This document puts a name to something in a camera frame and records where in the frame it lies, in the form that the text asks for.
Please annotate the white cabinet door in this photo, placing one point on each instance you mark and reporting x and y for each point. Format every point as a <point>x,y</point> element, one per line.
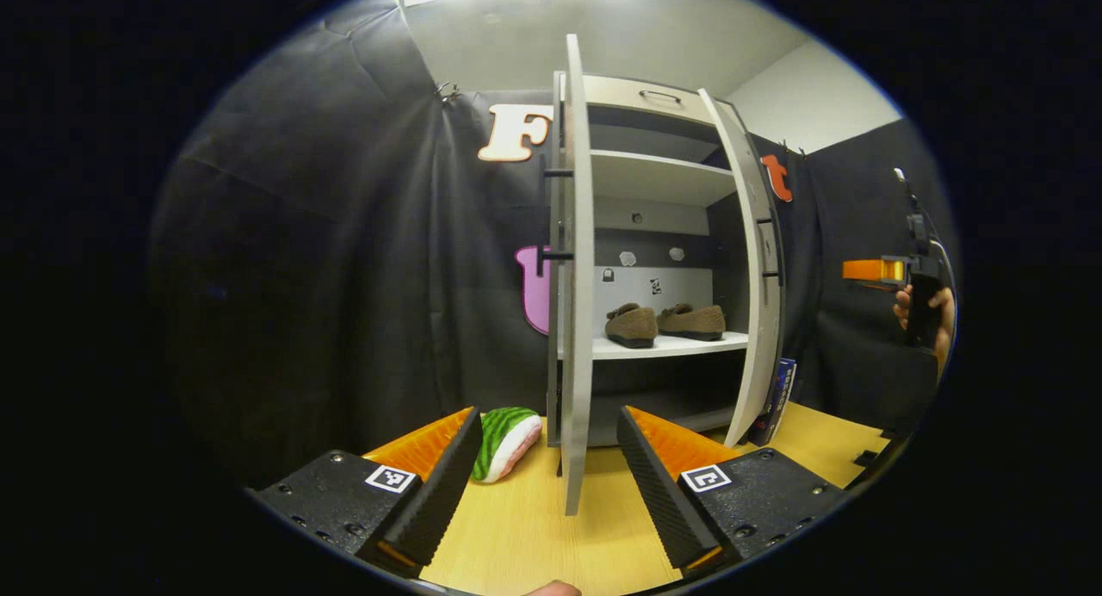
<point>758,338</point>
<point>578,320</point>

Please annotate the printed box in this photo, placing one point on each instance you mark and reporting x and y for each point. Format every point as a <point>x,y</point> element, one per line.
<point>777,398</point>

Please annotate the black backdrop cloth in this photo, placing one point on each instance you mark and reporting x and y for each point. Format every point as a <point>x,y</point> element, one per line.
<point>344,277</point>

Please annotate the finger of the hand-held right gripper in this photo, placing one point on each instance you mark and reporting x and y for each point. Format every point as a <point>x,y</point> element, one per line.
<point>865,270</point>

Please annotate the white cabinet drawer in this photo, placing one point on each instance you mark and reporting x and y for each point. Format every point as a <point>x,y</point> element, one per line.
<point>620,95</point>

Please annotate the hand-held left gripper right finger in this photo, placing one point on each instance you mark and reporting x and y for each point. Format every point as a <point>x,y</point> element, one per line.
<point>671,505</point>

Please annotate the white shoe cabinet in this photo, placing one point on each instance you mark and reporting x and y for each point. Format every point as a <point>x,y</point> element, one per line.
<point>663,183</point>

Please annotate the metal clip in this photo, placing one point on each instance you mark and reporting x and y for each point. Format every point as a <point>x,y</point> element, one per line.
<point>447,92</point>

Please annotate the small black block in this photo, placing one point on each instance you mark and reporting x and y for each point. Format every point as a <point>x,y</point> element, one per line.
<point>866,458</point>

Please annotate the watermelon plush toy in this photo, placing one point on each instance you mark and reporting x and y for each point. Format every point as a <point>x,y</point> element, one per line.
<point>504,445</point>

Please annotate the brown fuzzy shoe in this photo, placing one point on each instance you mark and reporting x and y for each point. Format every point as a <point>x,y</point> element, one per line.
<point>631,325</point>
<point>693,320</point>

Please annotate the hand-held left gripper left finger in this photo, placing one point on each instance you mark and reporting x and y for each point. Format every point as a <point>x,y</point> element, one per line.
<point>430,501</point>

